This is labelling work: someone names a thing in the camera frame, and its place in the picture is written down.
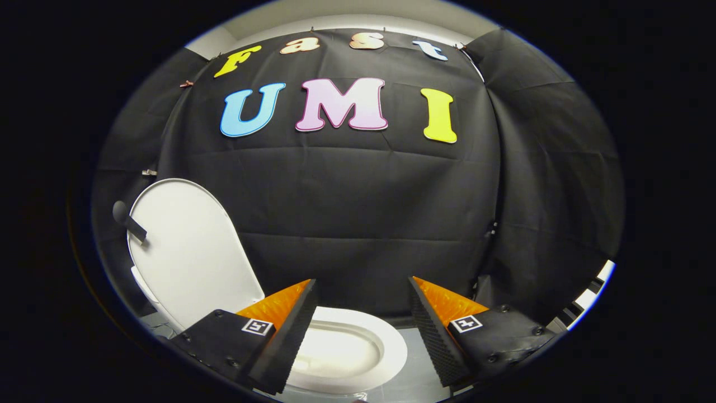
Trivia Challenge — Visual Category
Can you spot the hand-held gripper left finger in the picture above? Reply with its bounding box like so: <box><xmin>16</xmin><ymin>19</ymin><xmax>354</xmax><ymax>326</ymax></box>
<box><xmin>168</xmin><ymin>279</ymin><xmax>319</xmax><ymax>395</ymax></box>

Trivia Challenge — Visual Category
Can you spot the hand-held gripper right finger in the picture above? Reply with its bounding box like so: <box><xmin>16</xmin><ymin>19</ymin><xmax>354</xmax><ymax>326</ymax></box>
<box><xmin>408</xmin><ymin>276</ymin><xmax>560</xmax><ymax>388</ymax></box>

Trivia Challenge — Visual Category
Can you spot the white toilet lid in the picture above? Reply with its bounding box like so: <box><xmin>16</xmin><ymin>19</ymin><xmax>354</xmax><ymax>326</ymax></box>
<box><xmin>127</xmin><ymin>178</ymin><xmax>266</xmax><ymax>332</ymax></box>

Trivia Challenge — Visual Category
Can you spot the black round lid handle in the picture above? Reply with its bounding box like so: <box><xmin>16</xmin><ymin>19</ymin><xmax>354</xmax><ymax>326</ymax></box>
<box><xmin>112</xmin><ymin>200</ymin><xmax>148</xmax><ymax>243</ymax></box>

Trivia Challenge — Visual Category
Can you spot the black backdrop cloth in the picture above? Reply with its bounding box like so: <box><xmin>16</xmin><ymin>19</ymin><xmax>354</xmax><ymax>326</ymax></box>
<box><xmin>92</xmin><ymin>27</ymin><xmax>624</xmax><ymax>331</ymax></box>

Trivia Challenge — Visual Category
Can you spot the white black striped panel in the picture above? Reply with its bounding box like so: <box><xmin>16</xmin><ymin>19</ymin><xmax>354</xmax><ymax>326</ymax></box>
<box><xmin>551</xmin><ymin>260</ymin><xmax>616</xmax><ymax>332</ymax></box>

